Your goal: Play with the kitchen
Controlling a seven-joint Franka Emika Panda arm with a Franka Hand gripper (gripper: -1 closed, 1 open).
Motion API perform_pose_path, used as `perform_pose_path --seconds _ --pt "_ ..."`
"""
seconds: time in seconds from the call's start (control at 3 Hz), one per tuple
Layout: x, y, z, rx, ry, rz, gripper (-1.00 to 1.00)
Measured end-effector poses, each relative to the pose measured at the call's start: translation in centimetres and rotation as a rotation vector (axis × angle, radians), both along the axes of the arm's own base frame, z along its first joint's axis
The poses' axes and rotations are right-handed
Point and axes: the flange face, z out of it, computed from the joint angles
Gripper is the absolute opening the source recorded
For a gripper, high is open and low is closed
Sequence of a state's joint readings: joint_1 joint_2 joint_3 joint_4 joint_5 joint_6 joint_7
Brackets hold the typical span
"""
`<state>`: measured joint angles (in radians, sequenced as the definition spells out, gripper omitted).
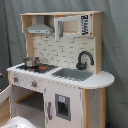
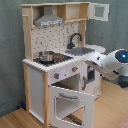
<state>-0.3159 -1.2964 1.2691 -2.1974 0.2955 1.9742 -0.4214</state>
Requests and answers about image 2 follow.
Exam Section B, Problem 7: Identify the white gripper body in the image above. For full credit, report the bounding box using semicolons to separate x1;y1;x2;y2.
85;52;119;80

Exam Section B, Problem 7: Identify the white microwave door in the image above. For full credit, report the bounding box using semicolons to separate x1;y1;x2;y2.
88;3;109;21

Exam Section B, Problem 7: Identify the white oven door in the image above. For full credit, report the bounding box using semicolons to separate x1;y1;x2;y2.
49;86;94;128

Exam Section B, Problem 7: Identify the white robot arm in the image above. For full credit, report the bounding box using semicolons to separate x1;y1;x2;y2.
85;49;128;90

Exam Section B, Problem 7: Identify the wooden toy kitchen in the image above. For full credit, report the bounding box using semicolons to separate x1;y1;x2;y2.
22;2;105;128

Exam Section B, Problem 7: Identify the white fridge door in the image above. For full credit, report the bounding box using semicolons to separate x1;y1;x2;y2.
80;59;101;98

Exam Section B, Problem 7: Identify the grey toy sink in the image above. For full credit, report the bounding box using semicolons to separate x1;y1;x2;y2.
66;47;94;56

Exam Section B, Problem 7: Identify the red right stove knob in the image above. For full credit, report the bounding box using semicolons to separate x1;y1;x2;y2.
72;66;78;72

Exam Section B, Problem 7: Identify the red stove knob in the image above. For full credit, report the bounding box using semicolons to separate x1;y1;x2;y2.
54;73;60;79
72;66;78;72

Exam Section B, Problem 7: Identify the black toy faucet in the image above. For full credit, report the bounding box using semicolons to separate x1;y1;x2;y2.
67;33;82;49

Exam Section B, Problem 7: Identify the black toy stovetop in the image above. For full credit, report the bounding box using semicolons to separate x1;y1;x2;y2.
34;53;71;66

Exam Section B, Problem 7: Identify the red left stove knob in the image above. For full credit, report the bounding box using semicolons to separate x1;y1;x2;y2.
54;73;60;79

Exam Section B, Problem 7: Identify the silver toy pot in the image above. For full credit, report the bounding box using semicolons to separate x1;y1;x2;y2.
39;51;54;62

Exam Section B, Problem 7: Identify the grey range hood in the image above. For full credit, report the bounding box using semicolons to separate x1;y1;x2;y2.
35;5;64;27

